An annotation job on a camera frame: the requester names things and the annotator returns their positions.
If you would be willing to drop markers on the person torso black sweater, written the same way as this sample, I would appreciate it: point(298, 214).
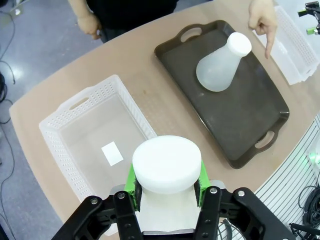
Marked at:
point(130, 12)

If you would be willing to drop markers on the person right forearm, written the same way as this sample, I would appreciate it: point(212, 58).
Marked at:
point(78, 8)

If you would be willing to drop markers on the person right hand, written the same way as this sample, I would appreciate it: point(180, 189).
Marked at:
point(90, 26)

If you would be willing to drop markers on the person left hand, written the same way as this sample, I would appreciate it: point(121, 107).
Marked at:
point(265, 20)

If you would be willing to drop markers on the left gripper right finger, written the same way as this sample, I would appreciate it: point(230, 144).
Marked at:
point(225, 217)

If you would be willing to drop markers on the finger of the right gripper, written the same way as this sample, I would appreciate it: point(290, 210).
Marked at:
point(313, 31)
point(311, 7)

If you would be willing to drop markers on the metal floor plate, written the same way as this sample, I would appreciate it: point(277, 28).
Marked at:
point(17, 7)

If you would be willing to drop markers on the white slotted mounting plate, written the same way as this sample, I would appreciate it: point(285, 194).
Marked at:
point(282, 190)

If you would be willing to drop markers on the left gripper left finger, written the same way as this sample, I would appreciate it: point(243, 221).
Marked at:
point(125, 217)

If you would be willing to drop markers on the white perforated plastic basket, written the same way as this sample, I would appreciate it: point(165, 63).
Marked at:
point(75, 130)
point(297, 50)

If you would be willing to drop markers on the white paper label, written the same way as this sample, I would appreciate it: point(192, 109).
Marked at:
point(111, 153)

